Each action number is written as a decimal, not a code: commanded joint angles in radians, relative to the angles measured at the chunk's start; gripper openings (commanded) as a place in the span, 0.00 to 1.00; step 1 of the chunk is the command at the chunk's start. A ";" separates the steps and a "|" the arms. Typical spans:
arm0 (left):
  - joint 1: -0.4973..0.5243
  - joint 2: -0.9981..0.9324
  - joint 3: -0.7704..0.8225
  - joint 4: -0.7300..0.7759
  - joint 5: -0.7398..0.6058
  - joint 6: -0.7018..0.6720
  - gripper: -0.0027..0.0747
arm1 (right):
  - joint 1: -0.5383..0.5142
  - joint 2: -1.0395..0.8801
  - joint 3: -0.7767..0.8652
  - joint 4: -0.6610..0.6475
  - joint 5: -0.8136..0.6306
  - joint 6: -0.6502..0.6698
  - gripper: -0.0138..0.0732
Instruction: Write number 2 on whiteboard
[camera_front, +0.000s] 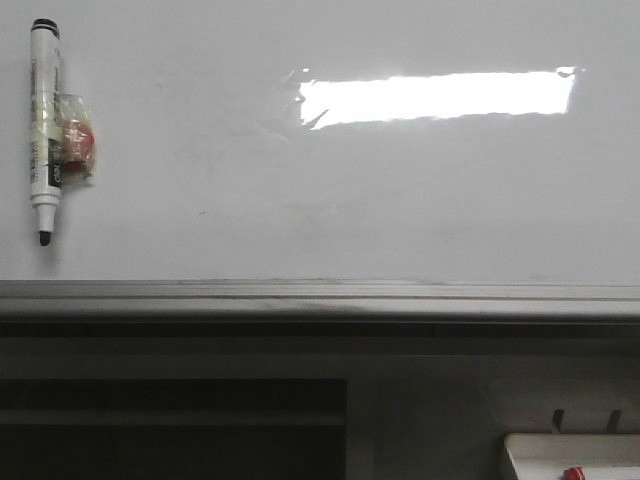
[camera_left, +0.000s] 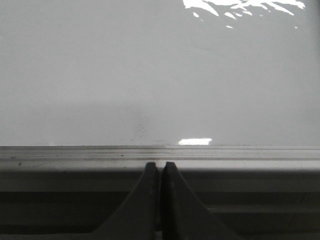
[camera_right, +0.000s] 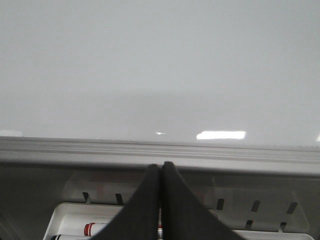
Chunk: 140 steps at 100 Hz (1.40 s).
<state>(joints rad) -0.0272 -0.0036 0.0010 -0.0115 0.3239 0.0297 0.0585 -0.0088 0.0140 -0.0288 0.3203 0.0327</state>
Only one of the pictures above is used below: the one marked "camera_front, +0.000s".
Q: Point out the white black whiteboard marker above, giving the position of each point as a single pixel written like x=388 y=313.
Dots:
x=62 y=141

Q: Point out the dark cabinet below whiteboard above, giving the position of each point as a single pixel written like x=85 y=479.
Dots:
x=173 y=429

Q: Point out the white plastic tray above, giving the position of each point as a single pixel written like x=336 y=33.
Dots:
x=549 y=456

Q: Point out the small red object in tray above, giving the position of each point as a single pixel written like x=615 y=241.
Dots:
x=574 y=473

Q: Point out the white whiteboard with metal frame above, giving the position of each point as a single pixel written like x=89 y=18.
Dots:
x=362 y=157

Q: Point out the left black wall hook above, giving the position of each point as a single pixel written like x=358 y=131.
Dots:
x=557 y=421

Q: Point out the black wall hook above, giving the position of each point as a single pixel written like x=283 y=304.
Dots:
x=613 y=421
x=557 y=421

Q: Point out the right black wall hook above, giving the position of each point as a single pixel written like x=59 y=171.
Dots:
x=613 y=421

